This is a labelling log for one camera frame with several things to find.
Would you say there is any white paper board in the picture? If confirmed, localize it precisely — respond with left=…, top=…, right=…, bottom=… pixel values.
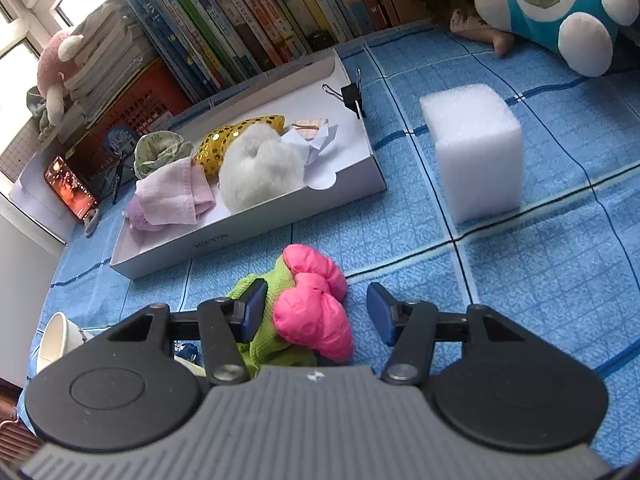
left=9, top=149, right=77, bottom=247

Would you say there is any row of upright books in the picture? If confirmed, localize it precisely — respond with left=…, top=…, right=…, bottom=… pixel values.
left=122, top=0, right=402, bottom=107

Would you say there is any paper cup with blue drawing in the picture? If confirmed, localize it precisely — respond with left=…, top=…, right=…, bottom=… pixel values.
left=172, top=341, right=209, bottom=377

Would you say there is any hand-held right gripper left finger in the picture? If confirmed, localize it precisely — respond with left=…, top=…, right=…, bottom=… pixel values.
left=102, top=278, right=269, bottom=387

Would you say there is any green scrunchie with pink bow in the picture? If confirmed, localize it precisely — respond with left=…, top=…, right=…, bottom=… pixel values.
left=224, top=244, right=354, bottom=376

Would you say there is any large red plastic basket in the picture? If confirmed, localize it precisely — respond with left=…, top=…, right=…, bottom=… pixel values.
left=77, top=57, right=194, bottom=182

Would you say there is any white paper origami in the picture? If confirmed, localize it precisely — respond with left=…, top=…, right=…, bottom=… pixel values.
left=281, top=121, right=339, bottom=169

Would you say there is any black mini tripod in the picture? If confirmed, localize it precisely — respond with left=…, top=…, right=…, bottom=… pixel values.
left=102, top=159, right=137, bottom=206

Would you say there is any stack of flat books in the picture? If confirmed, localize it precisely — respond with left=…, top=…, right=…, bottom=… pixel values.
left=64, top=6, right=152, bottom=127

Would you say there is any green camouflage cloth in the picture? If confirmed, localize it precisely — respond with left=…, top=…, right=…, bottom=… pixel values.
left=134, top=130, right=195, bottom=181

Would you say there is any round blue printed card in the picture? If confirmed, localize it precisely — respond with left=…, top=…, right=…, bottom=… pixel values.
left=104, top=124, right=139, bottom=162

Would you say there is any pink and white plush toy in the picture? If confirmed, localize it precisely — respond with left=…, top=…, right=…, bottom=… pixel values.
left=37, top=29, right=84, bottom=122

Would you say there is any pink folded towel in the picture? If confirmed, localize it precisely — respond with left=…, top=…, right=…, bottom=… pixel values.
left=134, top=157, right=217, bottom=226

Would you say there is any gold sequin hair bow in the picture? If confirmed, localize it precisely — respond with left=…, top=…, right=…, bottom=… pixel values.
left=193, top=114, right=286, bottom=179

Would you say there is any grey grid cutting mat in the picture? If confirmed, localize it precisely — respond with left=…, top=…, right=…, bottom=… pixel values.
left=0, top=119, right=47, bottom=182

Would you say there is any white foam block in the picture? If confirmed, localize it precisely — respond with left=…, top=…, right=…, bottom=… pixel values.
left=418, top=82, right=525, bottom=225

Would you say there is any paper cup with yellow drawing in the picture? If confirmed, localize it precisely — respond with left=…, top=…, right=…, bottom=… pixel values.
left=35, top=311, right=94, bottom=377

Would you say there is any blue checked tablecloth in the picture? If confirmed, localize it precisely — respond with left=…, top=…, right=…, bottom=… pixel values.
left=30, top=19, right=640, bottom=403

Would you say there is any white cardboard box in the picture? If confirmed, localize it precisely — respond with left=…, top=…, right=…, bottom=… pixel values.
left=109, top=49, right=388, bottom=281

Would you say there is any blue robot cat plush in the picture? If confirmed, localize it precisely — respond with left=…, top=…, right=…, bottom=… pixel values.
left=473, top=0, right=624, bottom=78

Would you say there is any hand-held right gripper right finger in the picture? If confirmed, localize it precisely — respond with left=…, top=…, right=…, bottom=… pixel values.
left=366, top=282, right=523, bottom=387

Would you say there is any grey plush toy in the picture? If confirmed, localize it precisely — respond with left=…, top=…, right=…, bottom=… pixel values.
left=27, top=85, right=59, bottom=142

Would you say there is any white fluffy plush toy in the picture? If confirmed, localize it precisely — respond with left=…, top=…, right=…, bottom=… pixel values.
left=218, top=122, right=306, bottom=213

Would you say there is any black binder clip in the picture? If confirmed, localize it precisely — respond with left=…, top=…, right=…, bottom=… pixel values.
left=322, top=67, right=366, bottom=120

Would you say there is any smartphone with lit screen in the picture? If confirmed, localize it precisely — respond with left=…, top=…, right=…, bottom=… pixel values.
left=43, top=155, right=99, bottom=221

